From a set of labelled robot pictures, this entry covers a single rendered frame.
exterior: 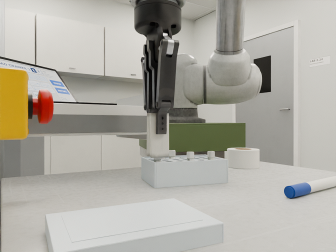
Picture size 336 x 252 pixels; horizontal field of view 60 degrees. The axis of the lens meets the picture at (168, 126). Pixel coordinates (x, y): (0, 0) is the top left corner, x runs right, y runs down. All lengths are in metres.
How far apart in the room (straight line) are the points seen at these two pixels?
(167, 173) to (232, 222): 0.17
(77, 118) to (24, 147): 1.11
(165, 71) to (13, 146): 1.35
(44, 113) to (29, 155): 1.35
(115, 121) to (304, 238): 0.42
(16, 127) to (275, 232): 0.26
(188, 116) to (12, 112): 0.85
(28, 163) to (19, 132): 1.37
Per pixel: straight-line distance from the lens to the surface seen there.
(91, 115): 0.58
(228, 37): 1.08
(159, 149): 0.45
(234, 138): 1.07
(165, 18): 0.46
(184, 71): 1.12
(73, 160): 3.76
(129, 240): 0.21
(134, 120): 0.61
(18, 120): 0.33
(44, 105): 0.35
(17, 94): 0.33
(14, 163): 1.69
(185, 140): 1.01
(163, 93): 0.42
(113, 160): 3.93
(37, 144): 1.73
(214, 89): 1.11
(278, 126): 4.13
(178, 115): 1.10
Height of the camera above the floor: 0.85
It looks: level
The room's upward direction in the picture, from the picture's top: straight up
